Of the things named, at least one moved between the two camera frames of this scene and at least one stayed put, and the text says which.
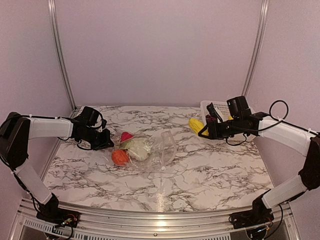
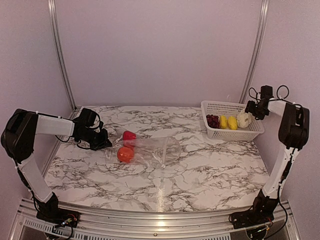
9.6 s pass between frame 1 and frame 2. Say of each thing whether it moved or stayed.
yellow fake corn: moved
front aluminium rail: stayed
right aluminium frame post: stayed
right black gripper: moved
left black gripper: stayed
